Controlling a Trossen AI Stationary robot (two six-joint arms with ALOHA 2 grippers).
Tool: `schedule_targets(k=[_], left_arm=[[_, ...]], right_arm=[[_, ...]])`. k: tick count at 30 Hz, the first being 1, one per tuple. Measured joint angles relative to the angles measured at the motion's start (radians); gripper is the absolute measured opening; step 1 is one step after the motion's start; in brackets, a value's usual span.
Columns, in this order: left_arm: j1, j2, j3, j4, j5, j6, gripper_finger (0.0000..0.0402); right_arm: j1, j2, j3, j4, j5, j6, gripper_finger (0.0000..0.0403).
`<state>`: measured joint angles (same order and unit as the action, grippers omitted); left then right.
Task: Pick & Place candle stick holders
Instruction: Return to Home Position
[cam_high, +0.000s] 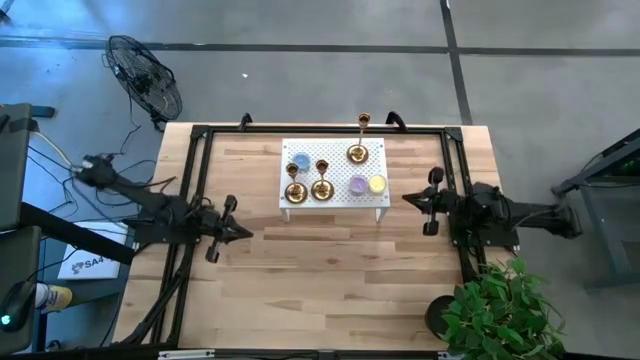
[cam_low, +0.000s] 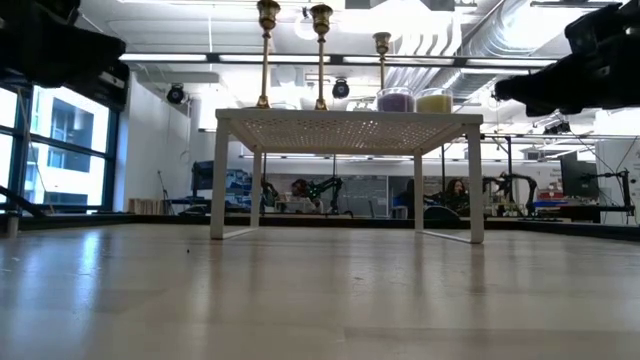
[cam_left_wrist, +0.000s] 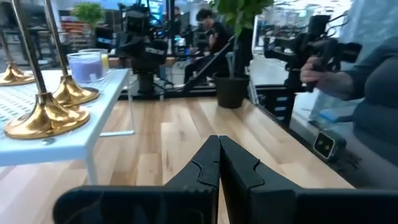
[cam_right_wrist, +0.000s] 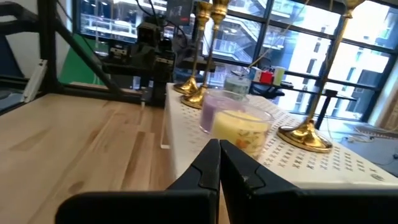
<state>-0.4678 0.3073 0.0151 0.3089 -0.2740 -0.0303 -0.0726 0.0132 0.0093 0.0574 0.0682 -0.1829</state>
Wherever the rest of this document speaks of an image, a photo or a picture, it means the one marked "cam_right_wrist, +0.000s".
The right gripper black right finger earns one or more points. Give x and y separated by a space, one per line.
280 205

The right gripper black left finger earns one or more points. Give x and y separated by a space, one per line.
199 199

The gold candlestick holder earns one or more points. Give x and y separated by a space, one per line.
304 138
194 100
186 87

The purple candle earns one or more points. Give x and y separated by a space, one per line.
207 113

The blue candle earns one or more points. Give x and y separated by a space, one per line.
237 84

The yellow candle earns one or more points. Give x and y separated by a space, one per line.
239 127

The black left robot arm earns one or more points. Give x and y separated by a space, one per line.
149 34

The white perforated metal shelf riser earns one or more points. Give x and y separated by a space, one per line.
311 168

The black screen with red text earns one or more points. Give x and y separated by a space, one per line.
179 11

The green board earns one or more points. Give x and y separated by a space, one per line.
77 67

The blue and white box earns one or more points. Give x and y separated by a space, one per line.
255 74

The small red box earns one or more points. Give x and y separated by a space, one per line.
266 77

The white cup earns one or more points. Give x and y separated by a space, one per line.
279 75

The black side table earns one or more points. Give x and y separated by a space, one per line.
326 92

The large glass window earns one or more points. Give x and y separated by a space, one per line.
367 59

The black metal table frame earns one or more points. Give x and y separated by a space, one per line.
48 46

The white plastic bracket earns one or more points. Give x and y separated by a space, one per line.
34 81

